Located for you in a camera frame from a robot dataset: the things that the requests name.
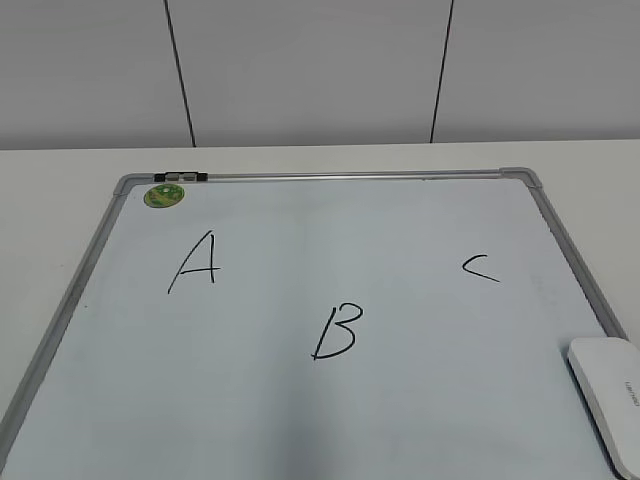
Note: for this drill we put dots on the white whiteboard with grey frame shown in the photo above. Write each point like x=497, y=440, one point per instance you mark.
x=333, y=326

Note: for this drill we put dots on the black and silver board clip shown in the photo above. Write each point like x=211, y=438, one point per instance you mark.
x=168, y=177

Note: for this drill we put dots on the white whiteboard eraser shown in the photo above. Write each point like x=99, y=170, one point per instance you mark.
x=607, y=372

